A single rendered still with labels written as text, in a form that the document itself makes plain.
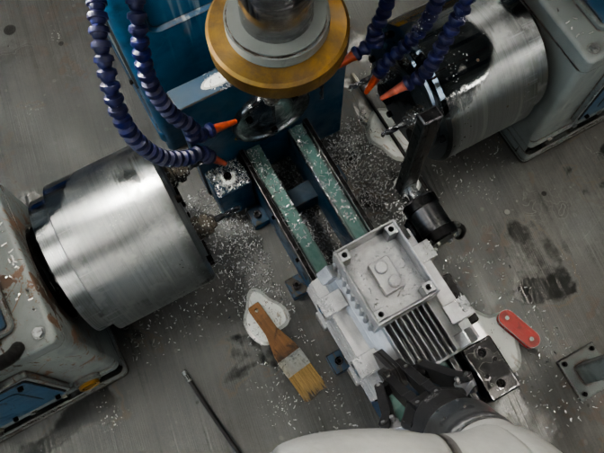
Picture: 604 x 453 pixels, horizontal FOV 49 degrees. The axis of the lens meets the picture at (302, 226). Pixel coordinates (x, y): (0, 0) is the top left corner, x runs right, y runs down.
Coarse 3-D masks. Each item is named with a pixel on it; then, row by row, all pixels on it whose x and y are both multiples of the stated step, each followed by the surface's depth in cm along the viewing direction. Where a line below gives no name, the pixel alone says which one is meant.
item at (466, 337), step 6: (402, 228) 99; (408, 234) 99; (330, 264) 97; (324, 270) 96; (330, 270) 96; (318, 276) 97; (324, 276) 97; (330, 276) 96; (336, 276) 96; (324, 282) 97; (330, 282) 98; (462, 330) 93; (468, 330) 94; (456, 336) 94; (462, 336) 93; (468, 336) 93; (474, 336) 94; (462, 342) 93; (468, 342) 93; (462, 348) 93
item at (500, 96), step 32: (448, 0) 105; (480, 0) 103; (512, 0) 104; (384, 32) 106; (480, 32) 100; (512, 32) 101; (416, 64) 102; (448, 64) 99; (480, 64) 100; (512, 64) 101; (544, 64) 104; (416, 96) 107; (448, 96) 100; (480, 96) 101; (512, 96) 104; (448, 128) 102; (480, 128) 105
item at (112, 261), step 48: (48, 192) 95; (96, 192) 93; (144, 192) 93; (48, 240) 92; (96, 240) 91; (144, 240) 92; (192, 240) 94; (96, 288) 92; (144, 288) 95; (192, 288) 101
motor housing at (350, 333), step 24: (408, 240) 102; (432, 264) 99; (312, 288) 100; (336, 288) 98; (432, 312) 93; (336, 336) 99; (360, 336) 96; (384, 336) 94; (408, 336) 93; (432, 336) 92; (408, 360) 92; (432, 360) 91; (360, 384) 99
